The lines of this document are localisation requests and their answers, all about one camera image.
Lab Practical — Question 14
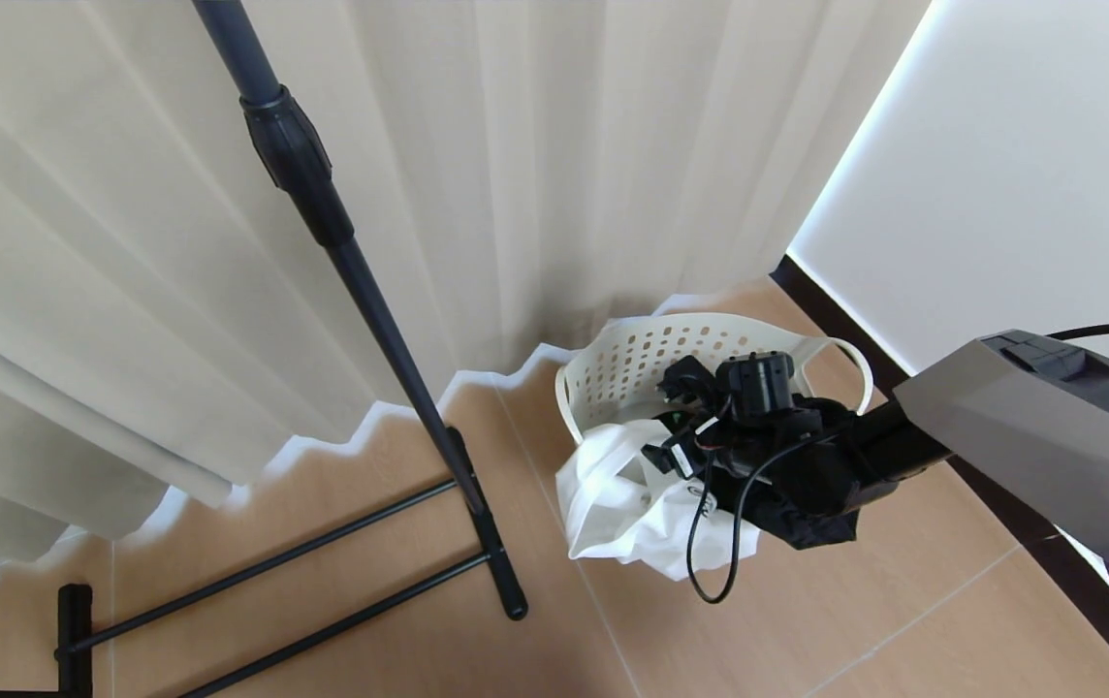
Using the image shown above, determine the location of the white laundry basket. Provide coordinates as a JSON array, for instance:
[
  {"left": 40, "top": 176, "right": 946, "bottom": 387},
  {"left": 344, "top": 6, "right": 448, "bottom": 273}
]
[{"left": 554, "top": 312, "right": 875, "bottom": 563}]

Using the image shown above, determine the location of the black garment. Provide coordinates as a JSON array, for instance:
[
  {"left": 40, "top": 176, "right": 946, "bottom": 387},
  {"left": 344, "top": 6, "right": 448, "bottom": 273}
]
[{"left": 710, "top": 463, "right": 864, "bottom": 552}]

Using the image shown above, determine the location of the black clothes rack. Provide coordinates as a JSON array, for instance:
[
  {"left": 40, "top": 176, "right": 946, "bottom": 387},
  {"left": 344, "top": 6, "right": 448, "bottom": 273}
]
[{"left": 0, "top": 0, "right": 529, "bottom": 698}]

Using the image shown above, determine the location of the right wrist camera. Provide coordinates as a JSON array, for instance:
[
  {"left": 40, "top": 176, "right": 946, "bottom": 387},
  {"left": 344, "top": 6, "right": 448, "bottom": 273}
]
[{"left": 661, "top": 352, "right": 798, "bottom": 423}]

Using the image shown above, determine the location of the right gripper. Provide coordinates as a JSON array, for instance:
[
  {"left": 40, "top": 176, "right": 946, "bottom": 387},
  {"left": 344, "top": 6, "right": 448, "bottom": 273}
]
[{"left": 642, "top": 405, "right": 829, "bottom": 497}]

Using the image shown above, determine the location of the white printed T-shirt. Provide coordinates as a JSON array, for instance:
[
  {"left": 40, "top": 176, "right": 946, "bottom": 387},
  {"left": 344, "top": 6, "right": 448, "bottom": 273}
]
[{"left": 554, "top": 419, "right": 765, "bottom": 583}]

